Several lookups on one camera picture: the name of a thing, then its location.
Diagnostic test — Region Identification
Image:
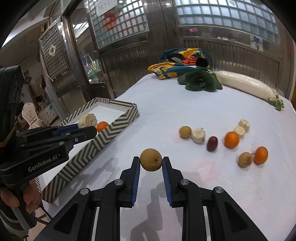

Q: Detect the person's left hand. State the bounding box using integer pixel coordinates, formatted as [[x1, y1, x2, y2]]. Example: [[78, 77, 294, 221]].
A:
[[0, 179, 41, 216]]

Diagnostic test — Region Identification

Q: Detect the round red sticker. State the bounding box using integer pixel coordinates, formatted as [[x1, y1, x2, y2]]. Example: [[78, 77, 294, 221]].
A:
[[103, 13, 118, 30]]

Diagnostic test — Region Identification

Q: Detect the colourful patterned cloth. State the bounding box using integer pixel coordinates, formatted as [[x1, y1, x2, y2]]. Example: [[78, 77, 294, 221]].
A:
[[148, 47, 212, 80]]

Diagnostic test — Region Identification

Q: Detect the large beige sugarcane chunk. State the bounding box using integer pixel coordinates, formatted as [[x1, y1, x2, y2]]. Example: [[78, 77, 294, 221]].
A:
[[191, 128, 206, 144]]

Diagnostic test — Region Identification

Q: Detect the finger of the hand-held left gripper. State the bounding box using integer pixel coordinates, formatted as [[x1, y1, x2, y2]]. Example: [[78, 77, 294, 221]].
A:
[[16, 123, 79, 138], [17, 126, 97, 158]]

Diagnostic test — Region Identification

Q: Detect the white paper sign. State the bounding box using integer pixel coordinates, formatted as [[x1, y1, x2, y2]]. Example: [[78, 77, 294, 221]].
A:
[[96, 0, 117, 17]]

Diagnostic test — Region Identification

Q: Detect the white daikon radish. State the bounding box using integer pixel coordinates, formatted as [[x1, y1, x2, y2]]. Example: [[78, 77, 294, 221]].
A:
[[214, 71, 284, 111]]

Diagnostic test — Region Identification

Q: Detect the green leafy vegetable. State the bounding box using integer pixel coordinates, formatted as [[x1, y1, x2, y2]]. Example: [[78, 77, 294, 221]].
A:
[[178, 70, 223, 92]]

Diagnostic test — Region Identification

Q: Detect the striped cardboard box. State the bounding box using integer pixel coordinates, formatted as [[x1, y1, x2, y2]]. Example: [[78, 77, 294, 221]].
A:
[[40, 97, 139, 204]]

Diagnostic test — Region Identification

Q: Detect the metal mesh gate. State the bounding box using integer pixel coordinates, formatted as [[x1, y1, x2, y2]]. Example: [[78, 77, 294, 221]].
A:
[[39, 17, 77, 80]]

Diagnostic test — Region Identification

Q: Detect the brown longan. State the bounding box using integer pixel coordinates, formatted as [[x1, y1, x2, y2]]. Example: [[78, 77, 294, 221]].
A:
[[140, 148, 163, 172], [179, 126, 192, 139], [238, 152, 253, 168]]

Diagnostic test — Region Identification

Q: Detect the clear plastic bag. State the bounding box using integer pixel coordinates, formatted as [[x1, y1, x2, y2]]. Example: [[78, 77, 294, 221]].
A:
[[81, 54, 101, 80]]

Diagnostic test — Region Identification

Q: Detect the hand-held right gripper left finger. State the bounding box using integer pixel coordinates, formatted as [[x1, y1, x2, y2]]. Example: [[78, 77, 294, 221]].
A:
[[35, 156, 141, 241]]

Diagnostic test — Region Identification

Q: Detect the metal door with glass blocks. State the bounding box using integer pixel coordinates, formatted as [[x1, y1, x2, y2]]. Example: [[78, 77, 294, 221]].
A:
[[87, 0, 163, 99], [162, 0, 285, 93]]

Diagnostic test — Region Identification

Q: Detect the dark red date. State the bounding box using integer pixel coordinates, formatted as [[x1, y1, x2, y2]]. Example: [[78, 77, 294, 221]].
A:
[[206, 136, 218, 152]]

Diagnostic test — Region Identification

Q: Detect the blue flower picture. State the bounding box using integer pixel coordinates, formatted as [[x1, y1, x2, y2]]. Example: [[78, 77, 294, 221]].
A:
[[250, 35, 264, 50]]

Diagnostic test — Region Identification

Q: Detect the orange mandarin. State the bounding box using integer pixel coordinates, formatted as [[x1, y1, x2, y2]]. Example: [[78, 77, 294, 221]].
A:
[[254, 146, 269, 165], [224, 131, 240, 149], [97, 121, 109, 133]]

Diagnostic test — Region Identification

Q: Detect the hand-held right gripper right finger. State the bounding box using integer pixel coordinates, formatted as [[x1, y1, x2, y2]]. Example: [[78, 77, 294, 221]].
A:
[[162, 156, 270, 241]]

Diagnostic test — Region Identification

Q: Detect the white chair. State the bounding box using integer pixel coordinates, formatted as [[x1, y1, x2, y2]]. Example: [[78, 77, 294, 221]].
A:
[[22, 103, 44, 128]]

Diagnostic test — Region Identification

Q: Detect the white tablecloth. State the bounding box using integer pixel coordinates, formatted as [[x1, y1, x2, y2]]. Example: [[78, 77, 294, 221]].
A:
[[35, 71, 294, 241]]

